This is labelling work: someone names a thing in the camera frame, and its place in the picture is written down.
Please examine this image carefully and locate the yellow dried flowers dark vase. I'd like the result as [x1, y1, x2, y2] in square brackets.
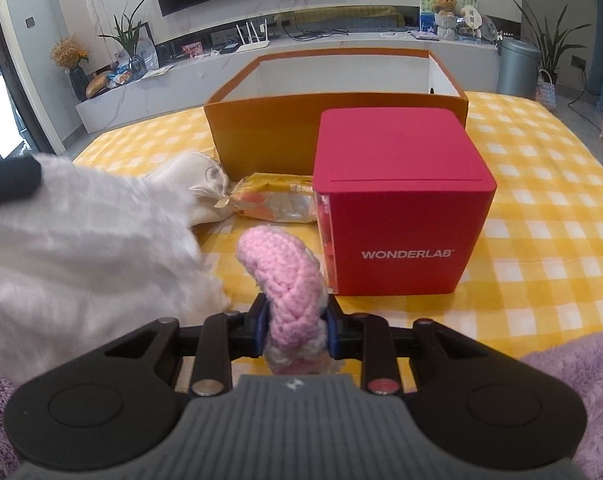
[50, 37, 90, 103]

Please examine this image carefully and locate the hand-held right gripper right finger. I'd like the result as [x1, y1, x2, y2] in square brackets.
[323, 295, 488, 396]

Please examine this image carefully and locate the red cube box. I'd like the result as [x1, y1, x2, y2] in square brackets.
[312, 107, 498, 297]

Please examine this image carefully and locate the white wifi router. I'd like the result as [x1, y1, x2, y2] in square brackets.
[233, 18, 273, 54]

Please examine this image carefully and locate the marble tv ledge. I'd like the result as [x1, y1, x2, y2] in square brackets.
[74, 29, 503, 134]

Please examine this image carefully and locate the tall green potted plant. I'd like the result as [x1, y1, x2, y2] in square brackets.
[513, 0, 591, 87]

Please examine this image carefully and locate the grey trash can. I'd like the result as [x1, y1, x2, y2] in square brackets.
[496, 37, 543, 100]

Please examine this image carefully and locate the woven basket bag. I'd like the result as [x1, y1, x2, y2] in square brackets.
[535, 69, 560, 110]

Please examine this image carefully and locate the clear plastic bottle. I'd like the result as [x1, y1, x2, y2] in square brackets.
[135, 35, 159, 71]

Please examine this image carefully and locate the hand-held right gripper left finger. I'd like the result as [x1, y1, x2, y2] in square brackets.
[103, 293, 270, 397]

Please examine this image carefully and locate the bread loaf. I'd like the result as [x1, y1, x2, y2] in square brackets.
[85, 72, 114, 101]

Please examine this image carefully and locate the brown teddy bear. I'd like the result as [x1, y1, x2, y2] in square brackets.
[430, 0, 461, 41]

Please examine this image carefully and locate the orange cardboard box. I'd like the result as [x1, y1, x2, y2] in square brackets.
[204, 48, 470, 184]

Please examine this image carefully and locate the yellow snack packet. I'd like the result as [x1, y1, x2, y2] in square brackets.
[216, 172, 318, 224]

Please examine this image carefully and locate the white round hand fan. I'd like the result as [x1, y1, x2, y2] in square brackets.
[458, 3, 485, 29]

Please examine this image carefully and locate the green plant in glass vase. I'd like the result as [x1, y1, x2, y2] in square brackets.
[98, 0, 155, 77]

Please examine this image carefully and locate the purple fluffy blanket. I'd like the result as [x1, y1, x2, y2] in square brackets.
[0, 329, 603, 480]

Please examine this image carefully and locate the yellow checked tablecloth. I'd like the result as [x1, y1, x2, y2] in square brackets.
[72, 90, 603, 396]

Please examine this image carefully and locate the cream drawstring cloth bag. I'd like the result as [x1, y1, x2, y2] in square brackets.
[146, 152, 232, 226]

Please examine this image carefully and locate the pink crocheted soft toy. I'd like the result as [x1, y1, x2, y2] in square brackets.
[236, 225, 333, 377]

